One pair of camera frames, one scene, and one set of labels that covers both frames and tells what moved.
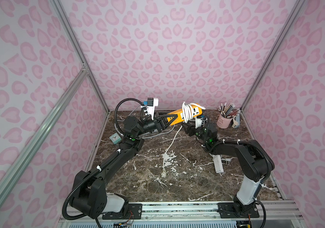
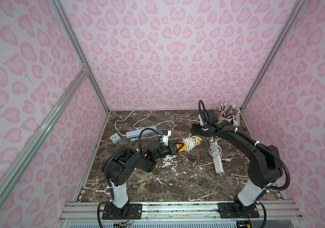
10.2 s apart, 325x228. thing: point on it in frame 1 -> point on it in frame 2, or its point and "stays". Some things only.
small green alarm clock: [115, 138] stays
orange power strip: [196, 112] -> [196, 142]
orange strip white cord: [188, 110] -> [190, 142]
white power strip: [218, 164] stays
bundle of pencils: [225, 112] stays
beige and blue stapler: [236, 121] stays
